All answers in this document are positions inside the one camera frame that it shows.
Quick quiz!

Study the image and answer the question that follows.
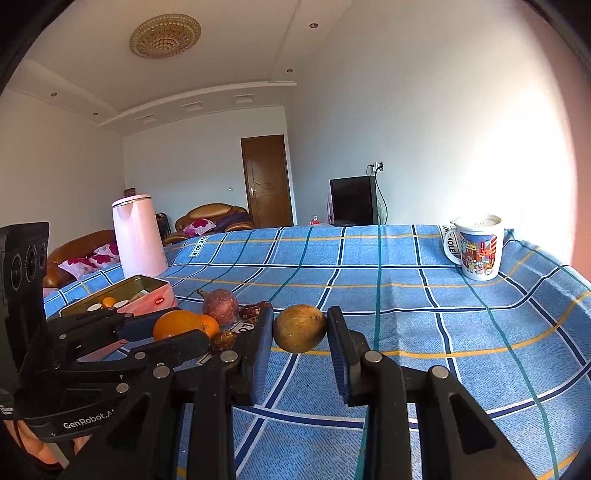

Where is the pink floral cushion on armchair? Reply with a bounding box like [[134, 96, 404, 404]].
[[182, 218, 216, 238]]

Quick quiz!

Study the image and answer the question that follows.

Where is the television power cable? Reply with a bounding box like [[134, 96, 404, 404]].
[[366, 163, 390, 226]]

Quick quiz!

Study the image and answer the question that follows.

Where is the pink electric kettle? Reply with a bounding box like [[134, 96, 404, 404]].
[[112, 194, 168, 278]]

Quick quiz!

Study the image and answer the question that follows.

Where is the black television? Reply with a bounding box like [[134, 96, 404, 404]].
[[329, 175, 379, 226]]

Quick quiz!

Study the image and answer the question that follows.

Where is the dark brown interior door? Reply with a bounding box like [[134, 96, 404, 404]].
[[240, 135, 294, 228]]

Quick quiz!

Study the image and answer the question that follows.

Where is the large orange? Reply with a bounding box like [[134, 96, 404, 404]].
[[152, 309, 204, 341]]

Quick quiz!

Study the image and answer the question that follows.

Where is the brown leather armchair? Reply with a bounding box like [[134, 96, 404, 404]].
[[163, 203, 254, 246]]

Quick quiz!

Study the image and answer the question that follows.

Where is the round gold ceiling lamp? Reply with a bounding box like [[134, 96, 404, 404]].
[[129, 13, 201, 59]]

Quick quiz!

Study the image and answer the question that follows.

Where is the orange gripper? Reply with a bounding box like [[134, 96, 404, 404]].
[[198, 314, 221, 340]]

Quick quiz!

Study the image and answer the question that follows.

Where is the pink tin box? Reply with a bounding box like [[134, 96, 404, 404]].
[[58, 275, 177, 317]]

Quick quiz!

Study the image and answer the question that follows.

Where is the purple round fruit with stem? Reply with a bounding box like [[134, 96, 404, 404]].
[[197, 289, 238, 326]]

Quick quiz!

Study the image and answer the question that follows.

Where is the colourful printed white mug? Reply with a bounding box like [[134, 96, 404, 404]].
[[443, 215, 505, 282]]

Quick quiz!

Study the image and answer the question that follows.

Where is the green-brown round kiwi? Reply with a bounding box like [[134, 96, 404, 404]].
[[273, 304, 327, 354]]

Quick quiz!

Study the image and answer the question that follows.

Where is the white pink floral cushion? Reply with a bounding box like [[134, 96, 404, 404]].
[[58, 243, 120, 280]]

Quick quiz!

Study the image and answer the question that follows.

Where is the person's left hand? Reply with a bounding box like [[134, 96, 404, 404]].
[[4, 420, 58, 465]]

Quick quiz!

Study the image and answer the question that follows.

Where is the brown leather sofa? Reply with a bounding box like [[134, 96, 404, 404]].
[[43, 230, 119, 289]]

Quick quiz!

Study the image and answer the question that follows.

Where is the small orange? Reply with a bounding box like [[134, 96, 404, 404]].
[[102, 296, 116, 308]]

